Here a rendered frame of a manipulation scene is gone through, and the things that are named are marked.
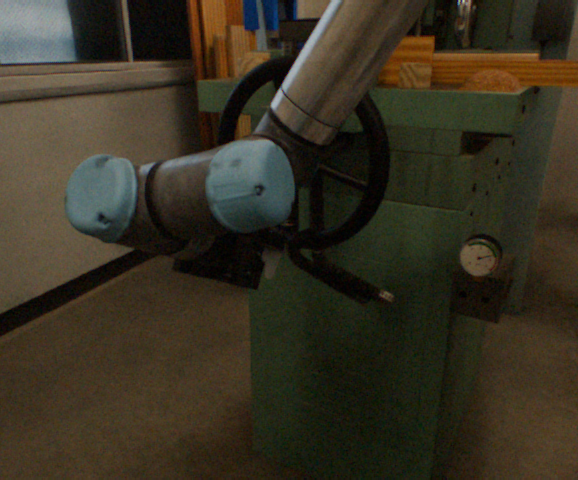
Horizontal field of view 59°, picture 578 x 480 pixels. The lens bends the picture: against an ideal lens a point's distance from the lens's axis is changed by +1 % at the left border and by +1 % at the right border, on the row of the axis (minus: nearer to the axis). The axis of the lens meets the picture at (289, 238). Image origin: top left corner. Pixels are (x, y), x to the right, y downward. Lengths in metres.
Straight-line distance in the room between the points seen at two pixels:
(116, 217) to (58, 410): 1.24
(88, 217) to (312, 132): 0.22
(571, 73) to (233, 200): 0.71
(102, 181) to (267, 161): 0.14
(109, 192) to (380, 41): 0.27
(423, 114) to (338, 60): 0.40
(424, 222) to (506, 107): 0.22
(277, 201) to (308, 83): 0.13
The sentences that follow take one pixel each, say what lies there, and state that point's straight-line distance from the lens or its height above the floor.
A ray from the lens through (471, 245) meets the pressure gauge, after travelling 0.83.
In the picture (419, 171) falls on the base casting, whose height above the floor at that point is 0.77.
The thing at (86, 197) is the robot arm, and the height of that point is 0.85.
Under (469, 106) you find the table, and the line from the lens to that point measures 0.85.
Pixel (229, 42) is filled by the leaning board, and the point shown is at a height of 0.97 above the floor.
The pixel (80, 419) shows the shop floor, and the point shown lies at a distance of 1.60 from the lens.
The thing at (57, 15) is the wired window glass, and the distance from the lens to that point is 2.18.
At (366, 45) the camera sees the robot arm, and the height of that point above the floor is 0.97.
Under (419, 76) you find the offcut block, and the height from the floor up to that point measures 0.92.
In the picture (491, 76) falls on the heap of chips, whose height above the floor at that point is 0.92.
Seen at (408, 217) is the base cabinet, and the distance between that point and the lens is 0.91.
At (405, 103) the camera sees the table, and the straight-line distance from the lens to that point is 0.88.
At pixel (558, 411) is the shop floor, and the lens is 1.69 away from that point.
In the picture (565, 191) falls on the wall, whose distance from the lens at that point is 3.47.
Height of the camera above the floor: 0.97
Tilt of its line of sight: 21 degrees down
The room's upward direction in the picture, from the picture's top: straight up
